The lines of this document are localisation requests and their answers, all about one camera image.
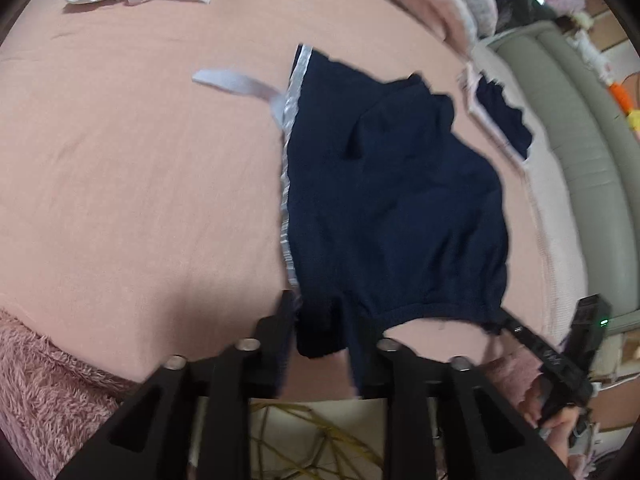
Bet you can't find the folded navy garment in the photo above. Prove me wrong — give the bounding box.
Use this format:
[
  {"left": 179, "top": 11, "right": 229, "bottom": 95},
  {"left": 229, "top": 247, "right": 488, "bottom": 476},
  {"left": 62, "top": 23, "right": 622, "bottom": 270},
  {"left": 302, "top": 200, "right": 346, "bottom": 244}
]
[{"left": 475, "top": 77, "right": 535, "bottom": 161}]

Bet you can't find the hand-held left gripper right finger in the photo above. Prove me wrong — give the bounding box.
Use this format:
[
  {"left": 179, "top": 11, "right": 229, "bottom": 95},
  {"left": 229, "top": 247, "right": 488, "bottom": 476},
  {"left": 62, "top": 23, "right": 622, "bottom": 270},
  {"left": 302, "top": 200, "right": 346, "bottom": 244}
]
[{"left": 359, "top": 337, "right": 576, "bottom": 480}]

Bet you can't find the navy garment with white stripes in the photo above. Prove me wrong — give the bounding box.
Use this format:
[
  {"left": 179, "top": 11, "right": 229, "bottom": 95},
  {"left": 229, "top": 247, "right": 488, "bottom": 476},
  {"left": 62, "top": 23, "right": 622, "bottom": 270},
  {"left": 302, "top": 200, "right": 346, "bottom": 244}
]
[{"left": 192, "top": 44, "right": 511, "bottom": 397}]

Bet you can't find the pale pink quilt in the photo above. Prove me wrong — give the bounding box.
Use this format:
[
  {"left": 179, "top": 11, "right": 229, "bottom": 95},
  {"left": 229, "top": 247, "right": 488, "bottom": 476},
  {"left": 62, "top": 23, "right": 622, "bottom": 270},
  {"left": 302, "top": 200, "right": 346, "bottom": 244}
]
[{"left": 459, "top": 59, "right": 592, "bottom": 343}]

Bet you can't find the person's right hand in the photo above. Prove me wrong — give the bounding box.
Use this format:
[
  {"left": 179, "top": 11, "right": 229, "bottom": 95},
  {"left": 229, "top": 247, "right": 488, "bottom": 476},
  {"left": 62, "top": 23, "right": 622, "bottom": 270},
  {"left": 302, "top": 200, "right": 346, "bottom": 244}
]
[{"left": 522, "top": 377, "right": 588, "bottom": 467}]

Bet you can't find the bed with pink sheet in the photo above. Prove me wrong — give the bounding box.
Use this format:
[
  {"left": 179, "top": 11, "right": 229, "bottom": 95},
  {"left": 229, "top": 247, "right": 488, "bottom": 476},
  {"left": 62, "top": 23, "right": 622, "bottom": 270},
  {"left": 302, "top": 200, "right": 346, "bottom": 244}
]
[{"left": 0, "top": 0, "right": 591, "bottom": 401}]

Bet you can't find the yellow line patterned mat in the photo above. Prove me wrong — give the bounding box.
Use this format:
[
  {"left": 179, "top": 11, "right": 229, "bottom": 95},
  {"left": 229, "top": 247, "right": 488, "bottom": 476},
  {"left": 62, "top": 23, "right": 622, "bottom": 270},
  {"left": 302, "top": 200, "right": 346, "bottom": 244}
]
[{"left": 249, "top": 399, "right": 387, "bottom": 480}]

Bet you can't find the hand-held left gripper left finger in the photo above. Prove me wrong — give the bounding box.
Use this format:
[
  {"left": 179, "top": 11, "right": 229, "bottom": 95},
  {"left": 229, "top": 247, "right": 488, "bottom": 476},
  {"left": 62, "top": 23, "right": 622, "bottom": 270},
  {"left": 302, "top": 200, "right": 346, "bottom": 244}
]
[{"left": 57, "top": 289, "right": 301, "bottom": 480}]

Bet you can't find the grey-green padded headboard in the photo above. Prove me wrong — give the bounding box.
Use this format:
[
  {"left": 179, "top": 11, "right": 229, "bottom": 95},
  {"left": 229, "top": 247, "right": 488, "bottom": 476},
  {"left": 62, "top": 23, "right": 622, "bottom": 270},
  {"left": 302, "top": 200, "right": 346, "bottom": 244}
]
[{"left": 487, "top": 20, "right": 640, "bottom": 342}]

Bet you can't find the pink fluffy blanket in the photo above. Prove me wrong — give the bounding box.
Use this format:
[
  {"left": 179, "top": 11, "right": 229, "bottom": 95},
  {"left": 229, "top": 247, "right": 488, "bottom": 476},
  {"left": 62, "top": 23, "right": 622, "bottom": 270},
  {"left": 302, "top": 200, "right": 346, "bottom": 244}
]
[{"left": 0, "top": 307, "right": 151, "bottom": 480}]

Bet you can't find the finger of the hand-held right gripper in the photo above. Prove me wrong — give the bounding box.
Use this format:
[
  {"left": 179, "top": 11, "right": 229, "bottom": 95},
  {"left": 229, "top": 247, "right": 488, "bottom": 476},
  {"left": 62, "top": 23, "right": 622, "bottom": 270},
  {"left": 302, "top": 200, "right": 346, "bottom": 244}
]
[{"left": 495, "top": 306, "right": 565, "bottom": 370}]

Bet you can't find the orange plush toy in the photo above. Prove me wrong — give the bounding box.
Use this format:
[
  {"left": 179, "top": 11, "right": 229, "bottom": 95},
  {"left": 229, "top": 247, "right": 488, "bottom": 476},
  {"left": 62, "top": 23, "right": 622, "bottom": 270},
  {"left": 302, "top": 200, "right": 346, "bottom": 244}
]
[{"left": 607, "top": 81, "right": 637, "bottom": 111}]

